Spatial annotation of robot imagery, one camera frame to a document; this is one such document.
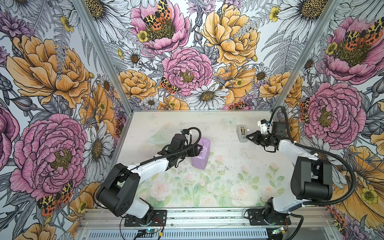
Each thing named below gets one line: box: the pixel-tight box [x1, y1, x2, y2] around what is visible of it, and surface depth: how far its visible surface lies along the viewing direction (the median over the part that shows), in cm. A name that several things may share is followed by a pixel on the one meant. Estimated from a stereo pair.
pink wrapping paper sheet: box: [191, 137, 211, 170], surface depth 87 cm
